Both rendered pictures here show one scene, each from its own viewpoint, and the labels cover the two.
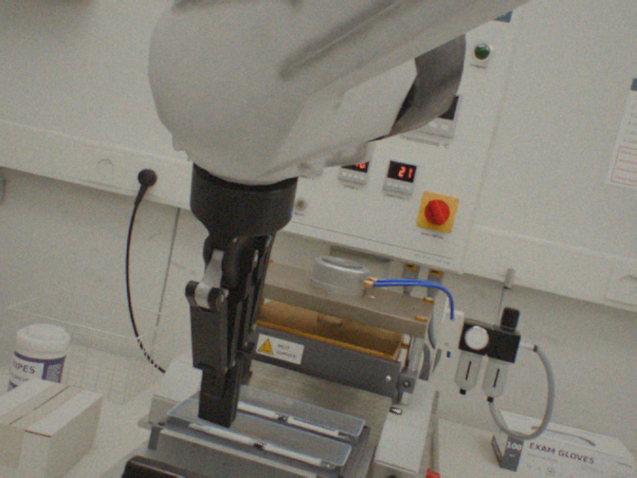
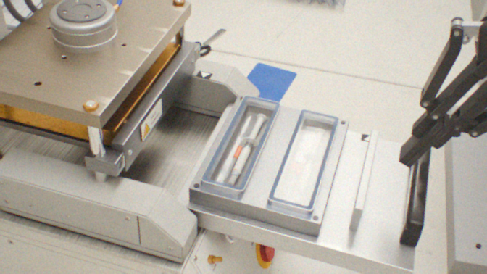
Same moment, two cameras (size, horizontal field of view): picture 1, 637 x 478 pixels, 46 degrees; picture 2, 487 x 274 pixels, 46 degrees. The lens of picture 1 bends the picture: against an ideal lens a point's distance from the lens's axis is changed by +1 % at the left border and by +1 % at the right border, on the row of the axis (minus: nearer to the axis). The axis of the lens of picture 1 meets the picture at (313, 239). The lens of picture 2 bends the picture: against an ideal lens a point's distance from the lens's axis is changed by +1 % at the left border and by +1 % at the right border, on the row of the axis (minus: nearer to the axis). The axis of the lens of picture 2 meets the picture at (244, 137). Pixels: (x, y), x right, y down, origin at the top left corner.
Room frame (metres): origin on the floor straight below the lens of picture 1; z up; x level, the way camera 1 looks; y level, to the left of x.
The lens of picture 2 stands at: (0.77, 0.56, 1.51)
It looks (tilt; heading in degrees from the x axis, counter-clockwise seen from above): 42 degrees down; 273
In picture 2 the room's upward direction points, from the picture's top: 4 degrees clockwise
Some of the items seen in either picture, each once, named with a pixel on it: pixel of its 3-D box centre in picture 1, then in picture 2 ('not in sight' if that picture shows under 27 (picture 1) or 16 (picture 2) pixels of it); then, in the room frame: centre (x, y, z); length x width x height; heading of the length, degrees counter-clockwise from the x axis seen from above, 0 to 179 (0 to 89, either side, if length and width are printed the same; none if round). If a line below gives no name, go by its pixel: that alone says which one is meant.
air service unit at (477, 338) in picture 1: (484, 351); not in sight; (1.10, -0.29, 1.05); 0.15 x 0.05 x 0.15; 79
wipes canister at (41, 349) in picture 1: (37, 370); not in sight; (1.23, 0.42, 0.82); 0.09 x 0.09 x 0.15
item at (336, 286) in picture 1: (350, 305); (74, 40); (1.04, -0.07, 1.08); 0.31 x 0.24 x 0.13; 79
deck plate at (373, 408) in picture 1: (315, 404); (81, 137); (1.05, -0.05, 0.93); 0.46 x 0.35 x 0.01; 169
